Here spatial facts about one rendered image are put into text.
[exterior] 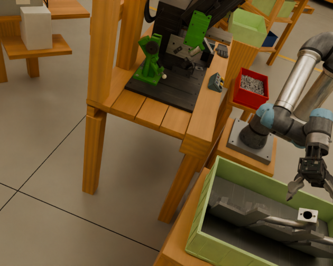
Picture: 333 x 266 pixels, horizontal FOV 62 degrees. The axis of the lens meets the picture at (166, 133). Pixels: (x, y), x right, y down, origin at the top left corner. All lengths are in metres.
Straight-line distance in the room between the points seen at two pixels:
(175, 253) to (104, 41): 0.94
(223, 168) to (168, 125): 0.37
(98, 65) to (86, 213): 1.11
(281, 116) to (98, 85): 0.87
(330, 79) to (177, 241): 0.94
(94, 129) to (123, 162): 0.80
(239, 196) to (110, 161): 1.31
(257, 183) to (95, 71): 0.94
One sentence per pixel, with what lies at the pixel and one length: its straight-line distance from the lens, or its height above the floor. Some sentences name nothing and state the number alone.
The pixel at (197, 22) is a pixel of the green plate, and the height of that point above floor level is 1.21.
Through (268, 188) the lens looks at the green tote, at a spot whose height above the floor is 0.90.
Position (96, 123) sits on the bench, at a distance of 1.61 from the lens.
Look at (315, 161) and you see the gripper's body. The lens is 1.01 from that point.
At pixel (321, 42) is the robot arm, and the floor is 1.49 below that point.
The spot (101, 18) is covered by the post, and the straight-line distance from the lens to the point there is 1.28.
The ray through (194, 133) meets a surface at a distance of 1.45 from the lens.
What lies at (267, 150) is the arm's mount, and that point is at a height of 0.88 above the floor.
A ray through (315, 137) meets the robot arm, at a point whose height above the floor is 1.31.
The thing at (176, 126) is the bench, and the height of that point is 0.88.
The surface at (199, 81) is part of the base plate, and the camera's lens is 1.87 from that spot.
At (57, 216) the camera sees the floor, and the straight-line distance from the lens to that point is 2.10.
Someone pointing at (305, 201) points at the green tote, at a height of 0.92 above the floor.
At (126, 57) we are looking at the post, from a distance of 1.76.
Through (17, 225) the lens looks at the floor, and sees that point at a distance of 2.10.
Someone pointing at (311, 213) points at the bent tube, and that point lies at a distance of 1.03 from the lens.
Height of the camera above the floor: 1.84
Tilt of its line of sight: 42 degrees down
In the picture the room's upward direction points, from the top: 19 degrees clockwise
